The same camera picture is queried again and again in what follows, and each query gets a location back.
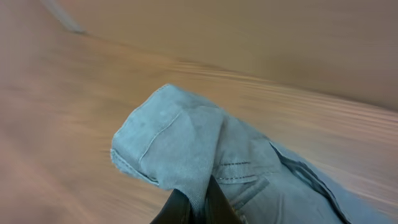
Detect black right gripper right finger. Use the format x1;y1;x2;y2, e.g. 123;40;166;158
204;176;242;224

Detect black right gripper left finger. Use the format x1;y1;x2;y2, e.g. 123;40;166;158
150;189;193;224

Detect grey shorts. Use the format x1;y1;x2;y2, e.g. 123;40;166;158
111;84;390;224

